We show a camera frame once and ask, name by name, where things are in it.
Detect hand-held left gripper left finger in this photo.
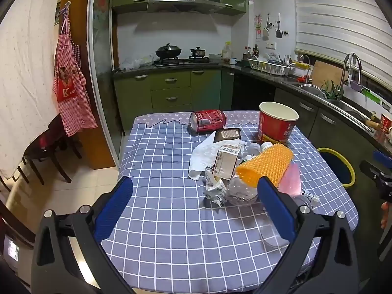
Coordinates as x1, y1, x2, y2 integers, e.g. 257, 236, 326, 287
31, 176, 135, 294

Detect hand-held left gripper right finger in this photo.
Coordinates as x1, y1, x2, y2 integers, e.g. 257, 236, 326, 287
257, 176, 360, 294

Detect pink packet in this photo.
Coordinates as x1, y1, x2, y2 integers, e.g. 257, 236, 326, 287
279, 163, 302, 195

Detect yellow rimmed bin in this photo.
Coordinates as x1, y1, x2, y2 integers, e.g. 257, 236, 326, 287
317, 147, 356, 189

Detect clear plastic water bottle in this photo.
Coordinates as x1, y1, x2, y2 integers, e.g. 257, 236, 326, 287
227, 141, 274, 206

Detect orange foam net sleeve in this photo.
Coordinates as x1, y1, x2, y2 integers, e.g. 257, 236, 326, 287
236, 143, 294, 187

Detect crushed white drink carton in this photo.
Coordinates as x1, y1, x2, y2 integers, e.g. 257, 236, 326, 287
203, 167, 229, 206

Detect white red milk carton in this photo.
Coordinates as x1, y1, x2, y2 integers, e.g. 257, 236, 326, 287
213, 145, 241, 181

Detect red paper bowl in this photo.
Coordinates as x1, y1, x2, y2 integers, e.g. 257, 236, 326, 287
258, 102, 300, 145

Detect brown plastic tray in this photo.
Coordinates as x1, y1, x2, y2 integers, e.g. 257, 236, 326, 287
213, 128, 242, 144

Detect white tissue paper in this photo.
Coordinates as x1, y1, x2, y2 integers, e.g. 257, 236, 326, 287
188, 132, 221, 181

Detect red soda can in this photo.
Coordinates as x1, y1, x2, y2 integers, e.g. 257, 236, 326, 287
189, 109, 227, 134

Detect person's right hand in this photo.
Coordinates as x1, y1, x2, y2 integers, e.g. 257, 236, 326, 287
381, 201, 390, 229

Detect red white mug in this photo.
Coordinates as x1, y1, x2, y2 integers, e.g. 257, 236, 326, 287
380, 113, 392, 134

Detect blue checked tablecloth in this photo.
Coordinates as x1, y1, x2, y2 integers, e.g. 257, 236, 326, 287
101, 110, 359, 288

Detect dark base cabinet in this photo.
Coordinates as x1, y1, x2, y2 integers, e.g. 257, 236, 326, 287
274, 87, 392, 282

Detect green plastic item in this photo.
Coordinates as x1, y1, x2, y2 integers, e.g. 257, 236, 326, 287
361, 87, 383, 102

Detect dark wooden chair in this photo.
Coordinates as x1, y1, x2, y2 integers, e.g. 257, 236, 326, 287
18, 142, 72, 186
46, 113, 83, 160

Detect green leafy vegetable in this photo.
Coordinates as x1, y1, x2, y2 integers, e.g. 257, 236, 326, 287
320, 80, 341, 100

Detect tall steel faucet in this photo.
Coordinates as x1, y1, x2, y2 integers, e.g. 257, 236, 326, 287
338, 53, 362, 98

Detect steel strainer bowl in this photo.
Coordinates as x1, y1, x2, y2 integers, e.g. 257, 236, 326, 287
298, 84, 327, 98

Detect wooden cutting board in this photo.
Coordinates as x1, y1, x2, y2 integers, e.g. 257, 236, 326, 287
310, 60, 345, 89

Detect black built-in appliance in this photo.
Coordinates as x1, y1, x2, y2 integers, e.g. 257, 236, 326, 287
231, 72, 276, 111

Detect red checked apron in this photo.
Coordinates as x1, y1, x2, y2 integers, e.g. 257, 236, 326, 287
52, 4, 98, 137

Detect dark kitchen countertop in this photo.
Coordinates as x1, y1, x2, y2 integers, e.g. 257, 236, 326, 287
112, 58, 392, 157

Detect green base cabinet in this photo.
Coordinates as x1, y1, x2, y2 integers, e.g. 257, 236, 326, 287
113, 69, 235, 137

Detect white dish rack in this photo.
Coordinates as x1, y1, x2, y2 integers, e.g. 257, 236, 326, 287
246, 53, 296, 76

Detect white window blind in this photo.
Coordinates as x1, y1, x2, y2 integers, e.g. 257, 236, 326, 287
291, 0, 392, 82

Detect white plastic bags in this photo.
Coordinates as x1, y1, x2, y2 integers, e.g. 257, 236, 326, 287
119, 54, 157, 70

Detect white draped cloth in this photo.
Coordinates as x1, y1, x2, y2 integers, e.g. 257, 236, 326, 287
0, 0, 70, 180

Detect yellow oil bottle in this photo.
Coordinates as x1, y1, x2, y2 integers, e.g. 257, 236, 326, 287
222, 41, 233, 62

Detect black gas stove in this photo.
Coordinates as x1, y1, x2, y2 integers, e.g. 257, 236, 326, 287
153, 56, 211, 67

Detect black wok with lid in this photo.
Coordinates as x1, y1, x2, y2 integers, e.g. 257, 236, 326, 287
155, 43, 181, 59

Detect wooden handled tool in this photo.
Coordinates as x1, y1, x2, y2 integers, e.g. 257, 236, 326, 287
366, 112, 382, 129

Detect white sliding door frame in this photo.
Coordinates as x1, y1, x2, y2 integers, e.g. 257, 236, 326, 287
87, 0, 123, 167

